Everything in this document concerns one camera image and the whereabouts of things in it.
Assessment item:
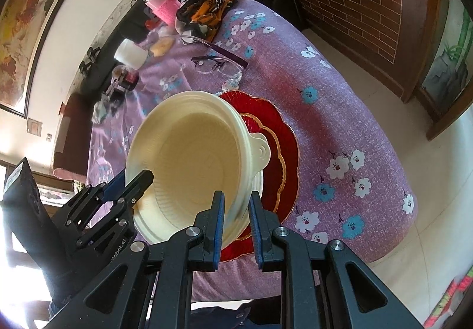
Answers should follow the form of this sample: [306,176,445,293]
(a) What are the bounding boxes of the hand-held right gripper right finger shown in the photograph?
[248,191,424,329]

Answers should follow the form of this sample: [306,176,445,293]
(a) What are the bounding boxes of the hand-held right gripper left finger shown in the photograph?
[44,190,226,329]

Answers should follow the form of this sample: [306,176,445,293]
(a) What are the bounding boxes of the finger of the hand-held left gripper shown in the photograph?
[75,170,154,247]
[62,170,127,228]

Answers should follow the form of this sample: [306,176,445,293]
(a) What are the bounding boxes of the red plate with gold trim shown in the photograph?
[217,90,300,263]

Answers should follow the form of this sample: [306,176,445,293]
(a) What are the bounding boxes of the white and green glove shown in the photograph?
[92,99,119,125]

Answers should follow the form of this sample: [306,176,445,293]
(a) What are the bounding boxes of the black bench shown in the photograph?
[51,0,307,175]

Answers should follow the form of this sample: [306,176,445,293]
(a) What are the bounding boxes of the small black device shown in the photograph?
[105,83,127,106]

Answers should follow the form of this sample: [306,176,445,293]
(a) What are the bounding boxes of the black box with red label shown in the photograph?
[112,64,140,91]

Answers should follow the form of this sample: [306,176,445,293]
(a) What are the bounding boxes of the white plastic jar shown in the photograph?
[113,38,149,70]

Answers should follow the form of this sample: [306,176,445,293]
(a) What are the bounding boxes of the plastic bag with yellow food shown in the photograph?
[149,23,176,56]

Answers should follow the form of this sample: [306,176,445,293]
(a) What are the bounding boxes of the purple floral tablecloth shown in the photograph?
[86,0,417,302]

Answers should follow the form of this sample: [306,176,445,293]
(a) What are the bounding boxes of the purple-framed eyeglasses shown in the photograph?
[177,35,248,80]

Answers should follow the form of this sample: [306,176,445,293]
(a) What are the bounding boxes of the black and orange scarf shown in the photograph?
[175,0,245,38]

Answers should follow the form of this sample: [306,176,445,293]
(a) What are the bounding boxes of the wooden brick-pattern headboard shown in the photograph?
[233,0,450,105]

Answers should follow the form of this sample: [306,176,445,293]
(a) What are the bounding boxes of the framed wall picture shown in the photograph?
[0,0,78,120]

